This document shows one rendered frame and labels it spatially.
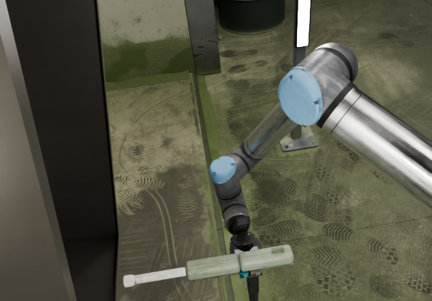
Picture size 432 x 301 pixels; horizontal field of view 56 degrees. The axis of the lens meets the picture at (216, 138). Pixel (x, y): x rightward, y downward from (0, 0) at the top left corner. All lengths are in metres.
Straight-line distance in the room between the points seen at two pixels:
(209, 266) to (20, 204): 0.83
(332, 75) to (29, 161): 0.65
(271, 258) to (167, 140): 1.32
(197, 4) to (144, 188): 1.21
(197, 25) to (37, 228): 2.38
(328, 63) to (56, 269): 0.66
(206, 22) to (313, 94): 1.95
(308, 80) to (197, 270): 0.62
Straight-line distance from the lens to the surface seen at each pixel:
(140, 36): 2.75
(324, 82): 0.86
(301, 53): 2.00
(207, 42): 2.79
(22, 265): 0.50
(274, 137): 1.25
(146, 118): 2.56
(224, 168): 1.33
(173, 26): 2.72
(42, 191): 0.41
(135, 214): 2.03
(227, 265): 1.19
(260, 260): 1.19
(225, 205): 1.40
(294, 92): 0.86
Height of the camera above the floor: 1.58
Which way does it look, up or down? 42 degrees down
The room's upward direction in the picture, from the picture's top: 8 degrees counter-clockwise
